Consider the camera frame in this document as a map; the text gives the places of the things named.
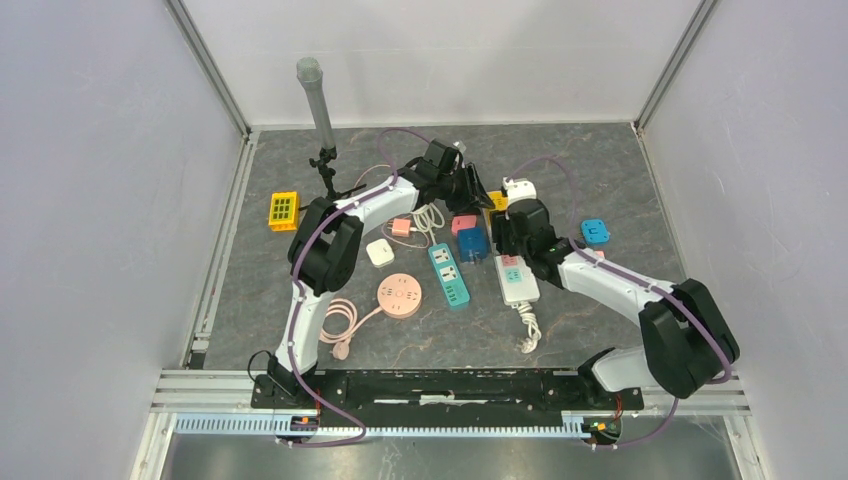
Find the pink plug charger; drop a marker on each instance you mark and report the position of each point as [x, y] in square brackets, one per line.
[400, 227]

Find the yellow cube adapter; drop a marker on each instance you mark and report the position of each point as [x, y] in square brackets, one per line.
[500, 203]

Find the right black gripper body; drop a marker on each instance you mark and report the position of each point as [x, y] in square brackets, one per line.
[503, 239]

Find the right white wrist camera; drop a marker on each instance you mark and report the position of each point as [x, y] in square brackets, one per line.
[515, 190]

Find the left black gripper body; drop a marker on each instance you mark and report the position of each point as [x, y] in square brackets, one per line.
[460, 189]

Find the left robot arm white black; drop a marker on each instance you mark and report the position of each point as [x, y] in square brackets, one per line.
[324, 252]

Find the black tripod stand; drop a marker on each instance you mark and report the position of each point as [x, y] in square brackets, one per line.
[321, 164]

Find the grey microphone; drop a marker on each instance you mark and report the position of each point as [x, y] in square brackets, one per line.
[310, 76]

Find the white folding plug adapter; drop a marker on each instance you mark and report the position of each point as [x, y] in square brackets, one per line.
[380, 253]

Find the yellow socket block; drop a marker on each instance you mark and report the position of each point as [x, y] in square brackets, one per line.
[284, 211]

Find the round pink power socket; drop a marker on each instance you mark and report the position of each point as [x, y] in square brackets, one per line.
[399, 296]

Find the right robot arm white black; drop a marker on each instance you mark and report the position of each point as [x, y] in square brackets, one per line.
[686, 341]

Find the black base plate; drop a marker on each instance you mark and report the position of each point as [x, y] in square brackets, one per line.
[523, 397]

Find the aluminium frame rail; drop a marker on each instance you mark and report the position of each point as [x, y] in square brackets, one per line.
[225, 402]

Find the dark blue cube adapter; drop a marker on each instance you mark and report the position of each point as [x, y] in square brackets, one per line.
[473, 245]

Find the teal power strip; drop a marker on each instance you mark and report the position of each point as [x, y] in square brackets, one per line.
[449, 276]

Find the light blue cube adapter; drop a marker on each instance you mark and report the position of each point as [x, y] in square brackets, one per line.
[595, 232]

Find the white power strip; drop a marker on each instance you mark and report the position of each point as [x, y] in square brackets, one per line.
[516, 280]

